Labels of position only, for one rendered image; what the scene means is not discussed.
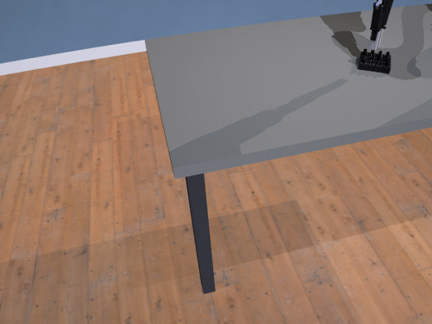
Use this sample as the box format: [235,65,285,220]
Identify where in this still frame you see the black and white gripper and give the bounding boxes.
[368,0,394,50]

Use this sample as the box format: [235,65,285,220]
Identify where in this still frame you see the black knob box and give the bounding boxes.
[358,49,391,74]

